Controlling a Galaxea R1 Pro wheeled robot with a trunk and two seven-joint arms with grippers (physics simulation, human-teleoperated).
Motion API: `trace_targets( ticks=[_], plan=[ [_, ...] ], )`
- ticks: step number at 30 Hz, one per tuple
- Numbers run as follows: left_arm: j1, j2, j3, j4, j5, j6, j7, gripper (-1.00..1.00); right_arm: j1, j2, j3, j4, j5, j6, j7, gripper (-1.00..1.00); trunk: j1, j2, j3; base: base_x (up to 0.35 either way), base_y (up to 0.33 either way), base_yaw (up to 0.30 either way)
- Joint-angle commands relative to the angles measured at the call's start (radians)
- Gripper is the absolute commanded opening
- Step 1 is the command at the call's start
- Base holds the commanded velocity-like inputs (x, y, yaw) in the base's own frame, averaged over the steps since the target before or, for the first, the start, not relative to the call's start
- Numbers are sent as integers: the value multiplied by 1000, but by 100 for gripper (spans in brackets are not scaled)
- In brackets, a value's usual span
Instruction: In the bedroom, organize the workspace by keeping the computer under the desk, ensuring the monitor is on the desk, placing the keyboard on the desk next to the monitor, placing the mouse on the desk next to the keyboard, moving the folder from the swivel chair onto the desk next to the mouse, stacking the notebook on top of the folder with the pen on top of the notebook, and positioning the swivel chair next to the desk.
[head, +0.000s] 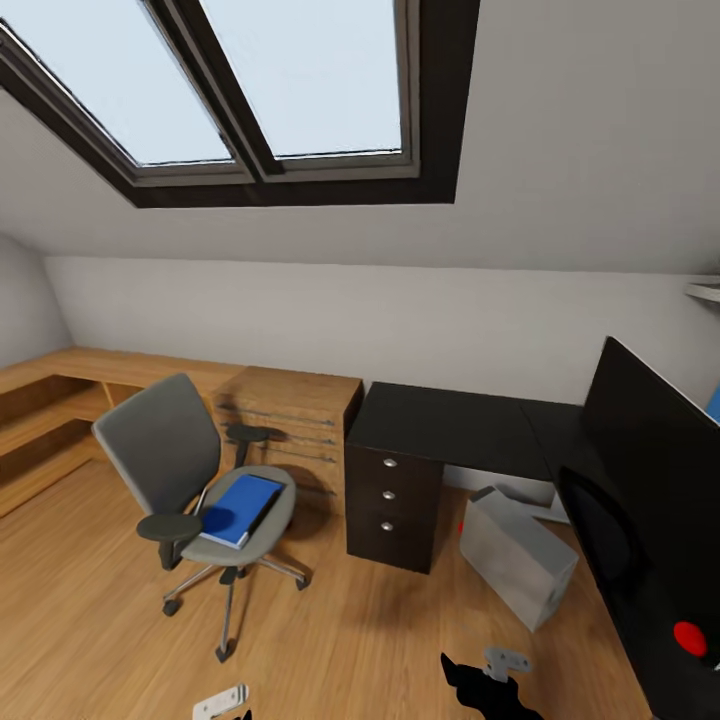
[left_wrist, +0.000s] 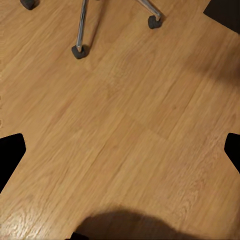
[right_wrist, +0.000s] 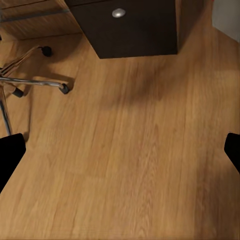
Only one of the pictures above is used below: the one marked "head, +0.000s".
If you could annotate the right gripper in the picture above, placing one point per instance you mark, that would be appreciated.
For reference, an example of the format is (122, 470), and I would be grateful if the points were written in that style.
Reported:
(477, 690)

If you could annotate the swivel chair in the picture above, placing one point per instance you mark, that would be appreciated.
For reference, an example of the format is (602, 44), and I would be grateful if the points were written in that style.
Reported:
(167, 448)

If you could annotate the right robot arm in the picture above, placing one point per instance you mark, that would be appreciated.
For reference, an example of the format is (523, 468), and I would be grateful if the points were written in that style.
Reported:
(490, 689)

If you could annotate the monitor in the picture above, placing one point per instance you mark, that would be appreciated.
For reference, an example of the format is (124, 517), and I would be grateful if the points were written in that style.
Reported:
(662, 455)

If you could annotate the desk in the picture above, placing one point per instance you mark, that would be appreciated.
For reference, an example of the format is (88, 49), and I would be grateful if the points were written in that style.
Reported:
(532, 439)

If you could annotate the desktop computer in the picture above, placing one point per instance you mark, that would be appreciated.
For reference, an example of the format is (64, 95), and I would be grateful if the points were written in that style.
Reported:
(527, 565)

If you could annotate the folder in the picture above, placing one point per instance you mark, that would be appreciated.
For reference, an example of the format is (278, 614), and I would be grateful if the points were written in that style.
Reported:
(237, 513)

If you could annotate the fixed window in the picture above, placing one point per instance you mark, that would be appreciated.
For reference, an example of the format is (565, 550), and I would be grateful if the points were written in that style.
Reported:
(250, 103)

